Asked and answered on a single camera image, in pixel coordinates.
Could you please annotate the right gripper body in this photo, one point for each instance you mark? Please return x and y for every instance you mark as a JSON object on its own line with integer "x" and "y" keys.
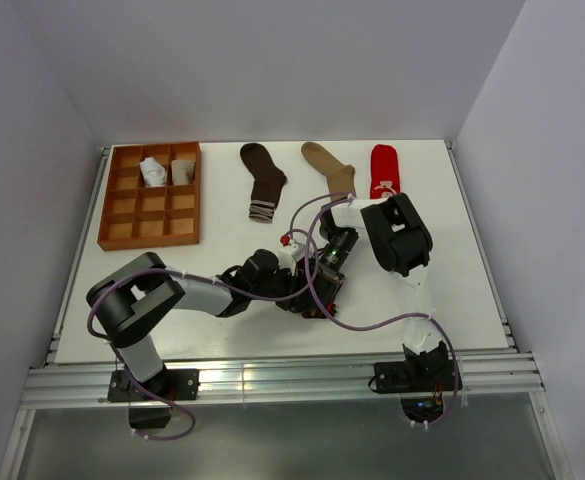
{"x": 330, "y": 264}

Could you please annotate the aluminium rail frame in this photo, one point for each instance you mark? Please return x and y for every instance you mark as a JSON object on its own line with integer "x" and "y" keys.
{"x": 294, "y": 379}

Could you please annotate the black orange argyle sock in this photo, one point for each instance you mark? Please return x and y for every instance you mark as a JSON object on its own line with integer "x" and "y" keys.
{"x": 317, "y": 313}

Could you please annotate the white sock with black stripes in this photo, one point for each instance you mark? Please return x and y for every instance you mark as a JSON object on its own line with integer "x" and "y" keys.
{"x": 154, "y": 174}

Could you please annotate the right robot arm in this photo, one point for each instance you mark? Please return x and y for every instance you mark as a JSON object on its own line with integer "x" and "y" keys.
{"x": 401, "y": 245}

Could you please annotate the tan sock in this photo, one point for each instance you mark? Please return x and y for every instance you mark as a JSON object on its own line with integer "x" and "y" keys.
{"x": 339, "y": 176}

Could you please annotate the beige and red reindeer sock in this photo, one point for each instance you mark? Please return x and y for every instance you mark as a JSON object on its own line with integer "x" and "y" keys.
{"x": 183, "y": 171}

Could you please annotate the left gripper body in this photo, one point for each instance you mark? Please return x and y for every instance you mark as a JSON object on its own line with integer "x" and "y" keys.
{"x": 282, "y": 282}

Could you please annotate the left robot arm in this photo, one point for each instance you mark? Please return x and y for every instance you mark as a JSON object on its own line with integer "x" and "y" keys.
{"x": 129, "y": 303}

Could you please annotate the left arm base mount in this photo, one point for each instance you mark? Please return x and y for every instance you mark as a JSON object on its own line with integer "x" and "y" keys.
{"x": 173, "y": 385}

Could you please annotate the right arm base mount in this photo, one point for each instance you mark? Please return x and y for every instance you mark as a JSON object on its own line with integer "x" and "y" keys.
{"x": 429, "y": 382}

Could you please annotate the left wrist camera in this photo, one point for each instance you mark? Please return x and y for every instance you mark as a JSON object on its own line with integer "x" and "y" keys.
{"x": 290, "y": 253}

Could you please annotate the orange compartment tray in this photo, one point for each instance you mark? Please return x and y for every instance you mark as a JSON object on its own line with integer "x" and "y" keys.
{"x": 137, "y": 217}

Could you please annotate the dark brown sock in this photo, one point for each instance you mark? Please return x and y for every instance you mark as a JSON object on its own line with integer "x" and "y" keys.
{"x": 268, "y": 182}

